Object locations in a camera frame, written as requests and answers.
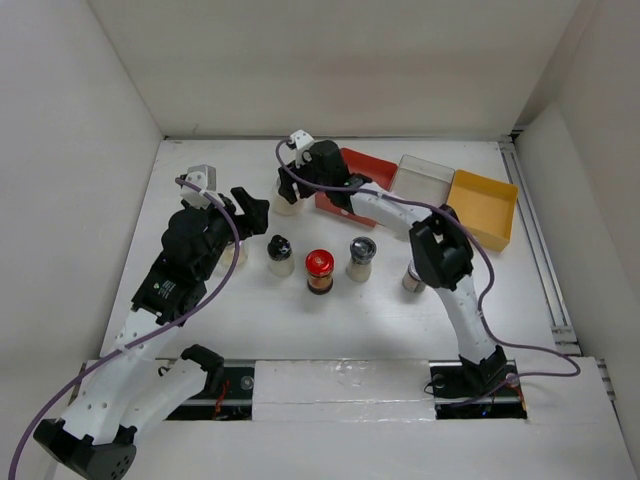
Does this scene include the clear plastic tray box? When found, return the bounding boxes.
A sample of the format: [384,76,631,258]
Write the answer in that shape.
[390,155,455,206]

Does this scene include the yellow tray box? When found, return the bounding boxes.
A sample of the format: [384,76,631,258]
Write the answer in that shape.
[447,170,519,253]

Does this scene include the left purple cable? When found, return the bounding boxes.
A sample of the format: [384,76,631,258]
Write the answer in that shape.
[7,175,239,480]

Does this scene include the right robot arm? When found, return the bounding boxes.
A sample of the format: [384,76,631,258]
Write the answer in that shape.
[275,138,507,397]

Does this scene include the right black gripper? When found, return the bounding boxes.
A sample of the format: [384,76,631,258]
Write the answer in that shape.
[279,152,332,202]

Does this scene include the black silver lid shaker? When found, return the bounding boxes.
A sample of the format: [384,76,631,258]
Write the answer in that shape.
[346,236,377,283]

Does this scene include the red tray box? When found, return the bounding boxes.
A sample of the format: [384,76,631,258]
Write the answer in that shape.
[314,147,398,229]

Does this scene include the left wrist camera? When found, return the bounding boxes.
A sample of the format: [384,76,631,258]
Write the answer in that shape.
[180,165,216,209]

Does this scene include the glass jar of rice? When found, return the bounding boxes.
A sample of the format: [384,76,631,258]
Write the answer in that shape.
[271,185,306,216]

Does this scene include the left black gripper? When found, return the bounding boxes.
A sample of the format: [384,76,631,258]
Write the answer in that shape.
[190,187,267,280]

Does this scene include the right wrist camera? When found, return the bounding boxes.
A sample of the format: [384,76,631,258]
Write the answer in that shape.
[286,129,315,168]

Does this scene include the silver flat lid jar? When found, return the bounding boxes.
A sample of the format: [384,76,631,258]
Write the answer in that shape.
[402,263,426,293]

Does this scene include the black knob lid shaker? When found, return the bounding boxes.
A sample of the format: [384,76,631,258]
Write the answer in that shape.
[267,234,295,278]

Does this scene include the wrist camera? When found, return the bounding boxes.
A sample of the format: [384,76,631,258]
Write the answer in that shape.
[180,165,216,209]
[286,129,315,168]

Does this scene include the red lid sauce jar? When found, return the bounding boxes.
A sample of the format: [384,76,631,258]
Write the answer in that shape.
[305,249,335,295]

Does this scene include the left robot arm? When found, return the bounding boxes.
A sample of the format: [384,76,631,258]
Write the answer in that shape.
[33,182,269,479]

